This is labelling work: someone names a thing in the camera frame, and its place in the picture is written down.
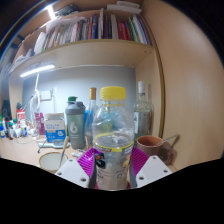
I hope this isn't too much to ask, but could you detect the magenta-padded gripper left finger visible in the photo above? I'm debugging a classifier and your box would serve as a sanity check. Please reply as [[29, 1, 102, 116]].
[[54, 148, 101, 190]]

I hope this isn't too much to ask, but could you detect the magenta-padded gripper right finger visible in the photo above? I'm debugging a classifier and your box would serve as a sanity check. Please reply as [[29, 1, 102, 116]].
[[127, 145, 174, 189]]

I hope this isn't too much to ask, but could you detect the brown ceramic mug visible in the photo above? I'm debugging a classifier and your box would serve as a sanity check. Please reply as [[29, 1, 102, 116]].
[[136, 134, 173, 165]]

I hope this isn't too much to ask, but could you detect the round bowl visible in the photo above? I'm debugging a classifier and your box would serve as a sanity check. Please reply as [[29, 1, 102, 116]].
[[38, 151, 70, 175]]

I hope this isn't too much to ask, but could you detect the metal spoon in mug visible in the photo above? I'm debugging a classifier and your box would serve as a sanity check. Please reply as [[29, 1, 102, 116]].
[[155, 133, 181, 148]]

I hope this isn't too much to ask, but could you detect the white and blue box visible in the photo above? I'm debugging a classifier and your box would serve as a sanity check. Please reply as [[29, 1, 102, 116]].
[[43, 112, 67, 144]]

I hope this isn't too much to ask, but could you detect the grey shaker bottle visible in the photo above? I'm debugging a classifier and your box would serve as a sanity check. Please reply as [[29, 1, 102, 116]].
[[64, 96, 87, 150]]

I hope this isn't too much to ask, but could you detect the white-capped clear glass bottle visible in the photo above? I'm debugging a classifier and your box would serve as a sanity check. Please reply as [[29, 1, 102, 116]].
[[132, 80, 155, 141]]

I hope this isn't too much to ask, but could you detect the clear yellow-capped drink bottle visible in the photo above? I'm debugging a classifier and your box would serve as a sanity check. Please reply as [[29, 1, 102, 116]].
[[91, 85, 135, 191]]

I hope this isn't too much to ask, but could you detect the pink box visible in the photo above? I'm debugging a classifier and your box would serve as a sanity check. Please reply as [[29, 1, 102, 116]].
[[34, 112, 46, 136]]

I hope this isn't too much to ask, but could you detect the gold-capped glass bottle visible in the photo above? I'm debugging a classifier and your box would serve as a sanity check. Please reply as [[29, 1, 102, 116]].
[[84, 87, 100, 148]]

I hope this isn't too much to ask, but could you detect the group of small bottles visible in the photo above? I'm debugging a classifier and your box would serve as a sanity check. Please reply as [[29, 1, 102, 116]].
[[0, 105, 30, 140]]

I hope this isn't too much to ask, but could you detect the white desk lamp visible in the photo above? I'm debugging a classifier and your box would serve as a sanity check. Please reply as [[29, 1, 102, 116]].
[[27, 73, 42, 137]]

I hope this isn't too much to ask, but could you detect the white light strip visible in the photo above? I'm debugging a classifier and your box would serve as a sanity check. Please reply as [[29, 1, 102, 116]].
[[19, 64, 56, 79]]

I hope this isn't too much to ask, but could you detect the wooden shelf unit with books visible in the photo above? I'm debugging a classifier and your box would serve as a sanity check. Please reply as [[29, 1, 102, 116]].
[[5, 0, 165, 138]]

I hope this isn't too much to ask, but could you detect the wooden-handled spoon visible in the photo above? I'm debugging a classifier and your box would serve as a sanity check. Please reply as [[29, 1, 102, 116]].
[[58, 135, 71, 168]]

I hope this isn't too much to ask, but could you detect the white wall socket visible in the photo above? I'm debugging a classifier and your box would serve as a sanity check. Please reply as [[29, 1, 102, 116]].
[[39, 88, 55, 101]]

